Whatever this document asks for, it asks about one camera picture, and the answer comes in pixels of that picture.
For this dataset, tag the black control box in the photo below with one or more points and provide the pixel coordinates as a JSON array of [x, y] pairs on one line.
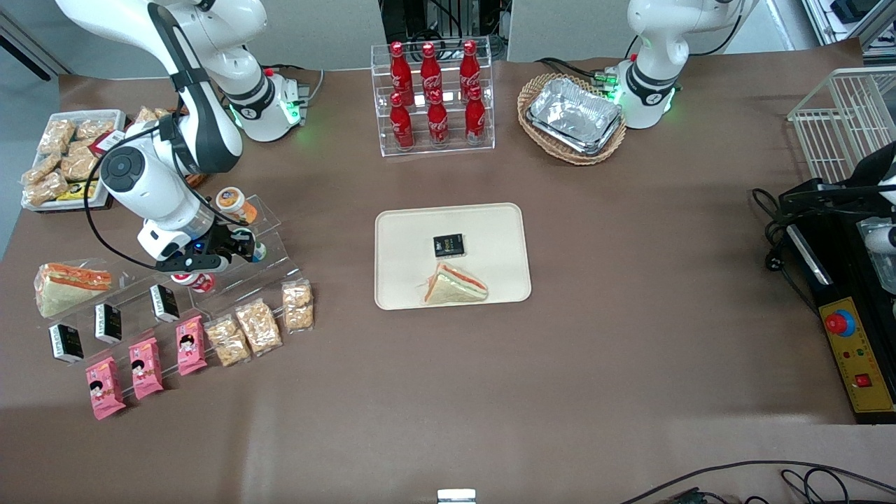
[[836, 280]]

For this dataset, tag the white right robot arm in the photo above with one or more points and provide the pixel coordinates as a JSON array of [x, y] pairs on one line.
[[203, 119]]

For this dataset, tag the white rectangular snack tray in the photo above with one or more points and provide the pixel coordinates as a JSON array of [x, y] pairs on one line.
[[115, 120]]

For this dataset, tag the red cap gum bottle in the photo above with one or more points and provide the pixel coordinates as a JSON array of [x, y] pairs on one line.
[[199, 283]]

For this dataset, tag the red emergency stop button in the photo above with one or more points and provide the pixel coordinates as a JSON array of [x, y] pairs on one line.
[[840, 323]]

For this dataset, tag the wrapped triangle sandwich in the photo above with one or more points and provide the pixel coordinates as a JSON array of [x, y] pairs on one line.
[[451, 288], [66, 290]]

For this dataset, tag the clear acrylic snack step stand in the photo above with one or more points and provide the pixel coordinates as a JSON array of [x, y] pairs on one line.
[[133, 297]]

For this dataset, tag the cream plastic tray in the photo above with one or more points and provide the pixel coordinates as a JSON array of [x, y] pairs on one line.
[[490, 238]]

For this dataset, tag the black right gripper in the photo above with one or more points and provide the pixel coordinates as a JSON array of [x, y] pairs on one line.
[[232, 241]]

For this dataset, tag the aluminium foil tray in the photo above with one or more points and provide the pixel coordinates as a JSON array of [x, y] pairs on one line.
[[574, 113]]

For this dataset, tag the green cap gum bottle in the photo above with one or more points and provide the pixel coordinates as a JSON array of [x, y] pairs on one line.
[[261, 252]]

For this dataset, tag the clear bag of crackers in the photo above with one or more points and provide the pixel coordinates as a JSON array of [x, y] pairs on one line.
[[258, 327], [297, 311], [227, 343]]

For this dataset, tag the orange cap gum bottle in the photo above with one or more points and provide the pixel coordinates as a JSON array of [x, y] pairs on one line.
[[231, 201]]

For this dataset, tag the small black box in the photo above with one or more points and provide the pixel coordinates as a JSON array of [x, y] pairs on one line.
[[66, 343], [108, 323], [166, 304], [449, 246]]

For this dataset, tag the pink snack pack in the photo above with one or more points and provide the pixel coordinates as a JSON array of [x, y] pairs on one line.
[[145, 369], [191, 346], [105, 388]]

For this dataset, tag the red cookie box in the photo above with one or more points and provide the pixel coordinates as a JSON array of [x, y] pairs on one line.
[[101, 142]]

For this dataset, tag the brown wicker basket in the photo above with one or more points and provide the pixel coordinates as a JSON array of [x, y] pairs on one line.
[[197, 180]]

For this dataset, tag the clear acrylic bottle rack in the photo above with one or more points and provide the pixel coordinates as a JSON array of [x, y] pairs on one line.
[[451, 150]]

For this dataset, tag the light wicker basket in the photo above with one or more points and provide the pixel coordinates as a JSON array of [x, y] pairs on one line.
[[535, 87]]

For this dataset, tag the clear acrylic gum step stand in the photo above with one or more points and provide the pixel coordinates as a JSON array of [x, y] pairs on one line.
[[276, 241]]

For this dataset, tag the clear bag of snacks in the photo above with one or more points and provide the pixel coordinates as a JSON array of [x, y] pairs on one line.
[[40, 168], [145, 115], [81, 165], [94, 129], [57, 136], [46, 189]]

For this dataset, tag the red cola bottle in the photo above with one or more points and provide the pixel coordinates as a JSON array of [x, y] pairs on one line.
[[475, 119], [402, 126], [400, 70], [430, 70], [470, 66], [438, 122]]

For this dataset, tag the small white metal block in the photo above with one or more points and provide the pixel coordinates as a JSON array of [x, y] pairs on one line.
[[456, 496]]

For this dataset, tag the yellow snack pack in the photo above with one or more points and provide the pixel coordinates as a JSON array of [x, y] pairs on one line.
[[77, 191]]

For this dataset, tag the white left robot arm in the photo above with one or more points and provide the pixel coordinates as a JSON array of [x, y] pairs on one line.
[[658, 42]]

